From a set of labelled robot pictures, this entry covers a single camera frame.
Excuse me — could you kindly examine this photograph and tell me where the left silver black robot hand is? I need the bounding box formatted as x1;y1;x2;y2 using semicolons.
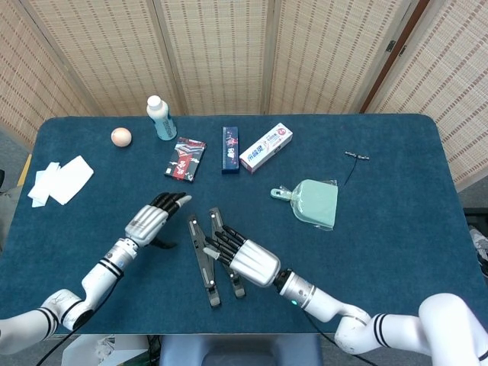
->
124;191;193;249

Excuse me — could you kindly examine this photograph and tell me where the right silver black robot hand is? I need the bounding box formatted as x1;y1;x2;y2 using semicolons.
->
202;225;282;287

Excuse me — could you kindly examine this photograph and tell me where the black folding laptop stand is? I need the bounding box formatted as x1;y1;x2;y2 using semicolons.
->
186;207;249;309

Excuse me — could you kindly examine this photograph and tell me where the bamboo folding screen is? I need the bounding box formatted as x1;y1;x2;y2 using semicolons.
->
0;0;488;191

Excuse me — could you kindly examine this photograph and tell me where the black red card box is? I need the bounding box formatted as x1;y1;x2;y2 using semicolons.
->
164;136;207;185

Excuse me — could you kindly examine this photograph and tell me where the white cloth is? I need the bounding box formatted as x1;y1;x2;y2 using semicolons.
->
48;155;95;207

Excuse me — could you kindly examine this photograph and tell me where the mint green wrapped dustpan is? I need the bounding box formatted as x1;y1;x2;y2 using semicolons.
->
270;178;339;231

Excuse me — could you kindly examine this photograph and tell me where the grey blue robot torso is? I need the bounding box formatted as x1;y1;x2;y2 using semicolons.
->
159;334;323;366

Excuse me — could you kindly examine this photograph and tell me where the blue tablecloth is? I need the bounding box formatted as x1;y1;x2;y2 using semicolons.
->
7;113;482;336

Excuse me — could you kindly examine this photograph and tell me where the peach coloured egg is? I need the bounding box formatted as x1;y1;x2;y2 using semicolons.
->
111;127;133;147

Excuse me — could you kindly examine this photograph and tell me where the white blue plastic bottle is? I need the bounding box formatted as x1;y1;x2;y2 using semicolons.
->
146;95;178;141

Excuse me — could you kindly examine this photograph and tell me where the dark blue narrow box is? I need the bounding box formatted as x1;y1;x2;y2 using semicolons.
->
221;126;241;175

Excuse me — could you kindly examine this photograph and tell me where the white paper tissue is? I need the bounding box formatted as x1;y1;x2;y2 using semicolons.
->
27;162;62;209

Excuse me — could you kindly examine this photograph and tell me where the white pink toothpaste box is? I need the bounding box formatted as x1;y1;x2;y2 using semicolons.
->
239;122;294;175

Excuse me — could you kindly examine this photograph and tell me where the white crumpled bag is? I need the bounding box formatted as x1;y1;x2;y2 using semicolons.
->
64;334;149;366

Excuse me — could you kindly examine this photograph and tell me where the white sneaker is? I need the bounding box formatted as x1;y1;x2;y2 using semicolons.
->
469;224;488;278

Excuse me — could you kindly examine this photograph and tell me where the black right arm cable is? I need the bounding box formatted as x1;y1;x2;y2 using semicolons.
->
304;308;378;366

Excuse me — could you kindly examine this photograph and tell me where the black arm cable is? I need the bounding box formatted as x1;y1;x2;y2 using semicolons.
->
304;308;378;366
36;272;125;366

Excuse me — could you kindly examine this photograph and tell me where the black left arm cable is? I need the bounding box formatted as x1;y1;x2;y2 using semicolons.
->
36;272;125;366

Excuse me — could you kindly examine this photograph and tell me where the metal T-handle corkscrew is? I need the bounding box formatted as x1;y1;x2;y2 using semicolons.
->
344;150;371;187

